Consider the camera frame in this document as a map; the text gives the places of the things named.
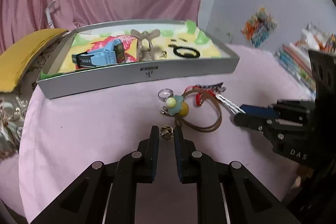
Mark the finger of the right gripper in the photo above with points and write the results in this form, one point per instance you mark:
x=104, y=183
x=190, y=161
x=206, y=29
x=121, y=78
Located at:
x=257, y=111
x=262, y=123

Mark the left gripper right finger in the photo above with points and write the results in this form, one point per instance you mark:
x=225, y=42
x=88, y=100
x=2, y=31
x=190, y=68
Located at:
x=226, y=193

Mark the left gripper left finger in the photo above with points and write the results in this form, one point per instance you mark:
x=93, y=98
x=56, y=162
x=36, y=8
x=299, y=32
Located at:
x=106, y=193

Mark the small gold bead earring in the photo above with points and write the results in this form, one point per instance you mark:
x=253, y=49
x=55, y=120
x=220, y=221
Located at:
x=167, y=132

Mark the beige hair claw clip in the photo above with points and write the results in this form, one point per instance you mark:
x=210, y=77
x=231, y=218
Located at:
x=144, y=46

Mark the blue smart watch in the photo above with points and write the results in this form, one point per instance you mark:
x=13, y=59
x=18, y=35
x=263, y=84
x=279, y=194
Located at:
x=112, y=53

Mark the grey jewelry tray box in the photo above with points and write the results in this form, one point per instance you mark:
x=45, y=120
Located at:
x=54, y=84

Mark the stack of books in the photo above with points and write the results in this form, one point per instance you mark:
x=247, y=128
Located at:
x=295, y=60

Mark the pink bed sheet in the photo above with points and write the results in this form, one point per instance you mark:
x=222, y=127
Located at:
x=62, y=137

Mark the yellow green flower charm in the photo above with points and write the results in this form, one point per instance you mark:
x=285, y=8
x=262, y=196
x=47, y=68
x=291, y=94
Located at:
x=176, y=105

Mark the cartoon bear towel liner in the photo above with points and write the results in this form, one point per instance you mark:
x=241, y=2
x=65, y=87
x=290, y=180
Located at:
x=181, y=40

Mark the floral patterned pillow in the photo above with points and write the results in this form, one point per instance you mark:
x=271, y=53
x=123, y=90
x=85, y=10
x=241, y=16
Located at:
x=14, y=105

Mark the yellow pillow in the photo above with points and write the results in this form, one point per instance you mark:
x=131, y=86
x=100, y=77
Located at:
x=16, y=60

